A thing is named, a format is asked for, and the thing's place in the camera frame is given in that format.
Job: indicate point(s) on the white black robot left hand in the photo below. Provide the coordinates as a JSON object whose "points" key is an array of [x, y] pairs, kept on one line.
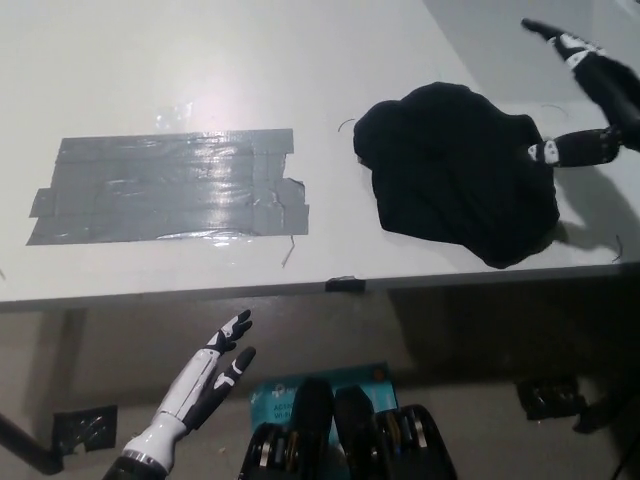
{"points": [[200, 385]]}

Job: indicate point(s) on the teal cardboard router box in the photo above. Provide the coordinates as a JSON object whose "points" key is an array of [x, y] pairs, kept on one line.
{"points": [[275, 400]]}

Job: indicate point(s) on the small black tape strip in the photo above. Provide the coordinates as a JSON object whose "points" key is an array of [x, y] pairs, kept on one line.
{"points": [[345, 284]]}

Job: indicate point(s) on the grey duct tape patch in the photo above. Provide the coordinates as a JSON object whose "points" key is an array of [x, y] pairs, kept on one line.
{"points": [[170, 187]]}

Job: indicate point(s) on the black t-shirt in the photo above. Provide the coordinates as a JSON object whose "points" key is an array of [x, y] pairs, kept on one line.
{"points": [[450, 180]]}

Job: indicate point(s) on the black floor tape patch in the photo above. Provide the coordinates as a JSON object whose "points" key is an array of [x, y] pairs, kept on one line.
{"points": [[552, 400], [84, 430]]}

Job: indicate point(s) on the thin dark thread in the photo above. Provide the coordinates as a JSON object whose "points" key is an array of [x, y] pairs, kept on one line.
{"points": [[619, 248], [288, 252], [555, 109]]}

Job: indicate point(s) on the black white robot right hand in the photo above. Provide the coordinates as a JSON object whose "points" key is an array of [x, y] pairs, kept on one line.
{"points": [[607, 100]]}

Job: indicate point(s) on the black table leg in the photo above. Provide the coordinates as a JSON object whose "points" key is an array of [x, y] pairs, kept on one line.
{"points": [[25, 442]]}

